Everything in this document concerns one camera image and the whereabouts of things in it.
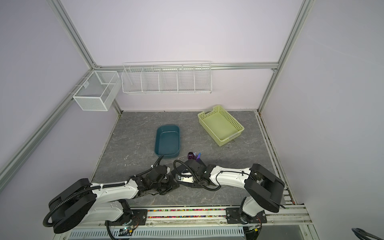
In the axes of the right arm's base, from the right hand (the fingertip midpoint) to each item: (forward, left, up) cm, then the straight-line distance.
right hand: (193, 176), depth 86 cm
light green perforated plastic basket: (+40, -22, -4) cm, 46 cm away
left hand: (-7, +7, 0) cm, 10 cm away
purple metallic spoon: (+13, +2, +1) cm, 13 cm away
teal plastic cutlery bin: (+24, +18, +1) cm, 30 cm away
